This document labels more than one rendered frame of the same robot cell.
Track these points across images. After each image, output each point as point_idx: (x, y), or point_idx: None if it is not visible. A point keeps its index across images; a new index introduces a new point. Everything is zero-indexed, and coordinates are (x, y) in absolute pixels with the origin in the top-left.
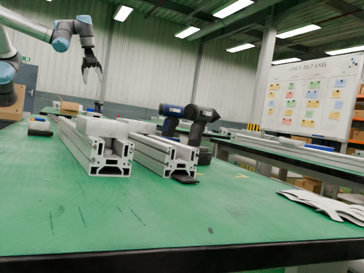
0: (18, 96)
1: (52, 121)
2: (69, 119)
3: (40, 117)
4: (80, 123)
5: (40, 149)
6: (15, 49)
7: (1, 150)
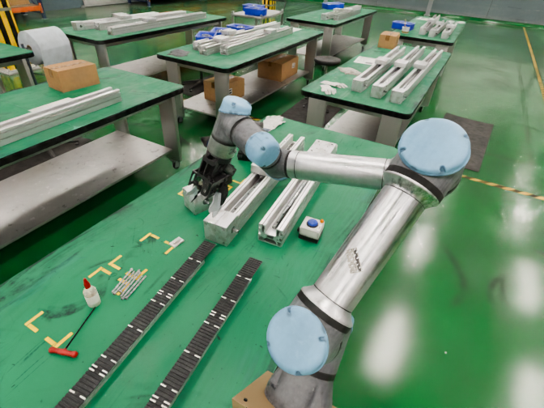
0: (261, 390)
1: (184, 384)
2: (296, 200)
3: (311, 223)
4: (332, 152)
5: (334, 191)
6: (305, 286)
7: (358, 190)
